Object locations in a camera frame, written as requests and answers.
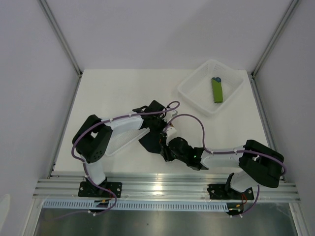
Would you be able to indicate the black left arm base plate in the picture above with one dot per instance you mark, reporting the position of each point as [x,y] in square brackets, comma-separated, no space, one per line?
[86,189]

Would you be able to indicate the green rolled napkin bundle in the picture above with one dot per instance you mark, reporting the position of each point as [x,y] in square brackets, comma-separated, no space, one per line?
[217,89]

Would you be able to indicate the white slotted cable duct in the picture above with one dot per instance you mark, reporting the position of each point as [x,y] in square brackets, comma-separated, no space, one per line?
[136,205]

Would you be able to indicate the corner frame post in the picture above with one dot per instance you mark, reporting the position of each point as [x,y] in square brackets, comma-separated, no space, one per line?
[50,17]
[279,30]

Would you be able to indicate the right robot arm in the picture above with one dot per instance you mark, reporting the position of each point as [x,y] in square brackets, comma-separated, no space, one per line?
[258,164]

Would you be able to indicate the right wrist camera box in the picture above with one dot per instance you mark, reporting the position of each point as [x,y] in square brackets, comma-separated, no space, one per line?
[171,132]

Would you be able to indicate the white narrow cutlery tray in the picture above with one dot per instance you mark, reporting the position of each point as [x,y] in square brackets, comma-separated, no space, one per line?
[121,141]

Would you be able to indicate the right corner frame post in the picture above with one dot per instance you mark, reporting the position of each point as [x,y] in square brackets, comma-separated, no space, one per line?
[279,30]

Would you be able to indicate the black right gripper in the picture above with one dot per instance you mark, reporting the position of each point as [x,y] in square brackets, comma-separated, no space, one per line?
[165,152]

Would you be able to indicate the large white basket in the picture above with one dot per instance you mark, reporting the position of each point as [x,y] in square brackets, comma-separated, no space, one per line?
[211,87]

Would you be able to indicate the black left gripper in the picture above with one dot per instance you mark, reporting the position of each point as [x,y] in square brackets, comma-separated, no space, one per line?
[164,122]

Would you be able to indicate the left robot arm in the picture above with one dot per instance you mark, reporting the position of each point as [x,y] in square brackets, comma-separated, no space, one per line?
[91,141]

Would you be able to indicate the left corner frame post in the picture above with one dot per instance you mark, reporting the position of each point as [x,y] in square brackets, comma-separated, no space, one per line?
[50,17]

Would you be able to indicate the aluminium frame rail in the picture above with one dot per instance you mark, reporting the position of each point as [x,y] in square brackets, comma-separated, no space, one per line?
[158,187]

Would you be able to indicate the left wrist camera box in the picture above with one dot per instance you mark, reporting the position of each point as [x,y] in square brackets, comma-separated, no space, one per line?
[170,115]

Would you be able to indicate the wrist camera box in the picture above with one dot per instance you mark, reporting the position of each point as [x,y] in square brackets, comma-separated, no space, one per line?
[171,132]
[170,115]

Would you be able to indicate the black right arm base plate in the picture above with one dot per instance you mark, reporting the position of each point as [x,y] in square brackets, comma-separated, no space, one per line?
[220,192]

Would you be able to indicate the dark navy paper napkin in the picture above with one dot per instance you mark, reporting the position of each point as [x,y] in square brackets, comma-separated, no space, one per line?
[151,142]

